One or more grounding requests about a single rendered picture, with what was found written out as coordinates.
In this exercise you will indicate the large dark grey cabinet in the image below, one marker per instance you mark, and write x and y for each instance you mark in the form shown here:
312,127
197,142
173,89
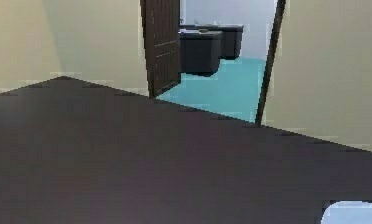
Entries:
200,51

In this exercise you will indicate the dark brown room door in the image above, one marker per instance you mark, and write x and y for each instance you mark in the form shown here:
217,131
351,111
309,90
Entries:
162,46

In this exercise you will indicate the small dark grey cabinet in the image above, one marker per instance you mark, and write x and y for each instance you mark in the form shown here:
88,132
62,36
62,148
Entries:
232,41

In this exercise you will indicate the pale blue rounded object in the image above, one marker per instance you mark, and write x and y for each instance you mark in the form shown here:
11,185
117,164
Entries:
352,213

